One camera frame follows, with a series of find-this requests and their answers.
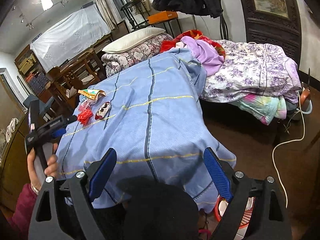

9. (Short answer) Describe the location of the grey floral folded quilt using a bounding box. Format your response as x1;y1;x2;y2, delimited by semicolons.
101;34;174;78

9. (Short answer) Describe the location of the pastel quilt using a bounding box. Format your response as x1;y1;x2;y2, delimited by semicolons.
231;92;288;125

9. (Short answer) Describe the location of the wooden cabinet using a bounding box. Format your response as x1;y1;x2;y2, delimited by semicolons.
0;115;63;205

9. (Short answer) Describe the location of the white cable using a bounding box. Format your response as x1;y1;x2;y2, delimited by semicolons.
250;42;312;208

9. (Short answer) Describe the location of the blue checked tablecloth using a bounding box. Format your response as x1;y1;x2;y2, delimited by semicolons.
55;47;237;213

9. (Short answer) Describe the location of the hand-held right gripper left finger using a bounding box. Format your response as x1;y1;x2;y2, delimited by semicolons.
29;148;125;240

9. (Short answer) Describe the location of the person's left forearm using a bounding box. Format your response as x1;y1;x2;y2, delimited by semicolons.
5;184;42;240

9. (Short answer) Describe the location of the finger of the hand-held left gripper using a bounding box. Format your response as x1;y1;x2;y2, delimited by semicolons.
51;128;67;139
59;115;78;127

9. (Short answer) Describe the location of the white sheet cover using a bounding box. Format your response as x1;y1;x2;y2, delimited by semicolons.
30;4;112;73

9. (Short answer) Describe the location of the person's left hand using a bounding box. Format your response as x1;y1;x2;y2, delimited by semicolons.
27;144;58;188

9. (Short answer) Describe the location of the brown round appliance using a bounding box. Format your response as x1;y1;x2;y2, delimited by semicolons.
300;90;312;105

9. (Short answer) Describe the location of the red tassel ornament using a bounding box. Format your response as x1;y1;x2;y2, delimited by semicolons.
77;109;93;126

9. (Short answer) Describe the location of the black round stool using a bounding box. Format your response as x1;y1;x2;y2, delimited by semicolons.
120;0;150;32

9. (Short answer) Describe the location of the shelf with boxes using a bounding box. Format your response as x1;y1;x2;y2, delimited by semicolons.
14;45;50;98

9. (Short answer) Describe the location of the orange yellow carton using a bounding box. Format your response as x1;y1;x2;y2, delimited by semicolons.
78;89;107;102

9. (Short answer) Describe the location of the light blue plastic basin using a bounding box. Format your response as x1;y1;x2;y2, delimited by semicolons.
292;102;313;117

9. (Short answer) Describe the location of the white cloth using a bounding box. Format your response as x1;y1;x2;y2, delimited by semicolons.
5;117;19;143

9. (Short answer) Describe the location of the purple garment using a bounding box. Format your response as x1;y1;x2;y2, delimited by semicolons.
175;36;225;77

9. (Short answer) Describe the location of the wooden chair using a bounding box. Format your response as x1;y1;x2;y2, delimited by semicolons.
46;47;105;110

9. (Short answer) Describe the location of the white pillow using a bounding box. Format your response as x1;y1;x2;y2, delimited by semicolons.
102;27;166;54

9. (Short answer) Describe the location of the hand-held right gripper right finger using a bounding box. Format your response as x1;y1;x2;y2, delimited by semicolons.
203;147;292;240

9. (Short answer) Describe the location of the red plastic basket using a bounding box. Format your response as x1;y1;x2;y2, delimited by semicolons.
215;195;257;229

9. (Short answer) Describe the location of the orange box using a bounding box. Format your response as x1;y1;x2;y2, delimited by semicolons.
147;11;178;25

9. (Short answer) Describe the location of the track light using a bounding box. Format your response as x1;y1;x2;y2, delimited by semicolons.
12;0;70;30

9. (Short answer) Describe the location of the red blanket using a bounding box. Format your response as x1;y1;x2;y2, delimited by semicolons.
160;30;225;55

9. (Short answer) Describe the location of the purple floral quilt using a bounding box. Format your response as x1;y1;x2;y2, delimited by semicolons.
200;40;302;103

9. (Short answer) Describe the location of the carved wooden screen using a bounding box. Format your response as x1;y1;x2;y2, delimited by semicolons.
235;0;302;63

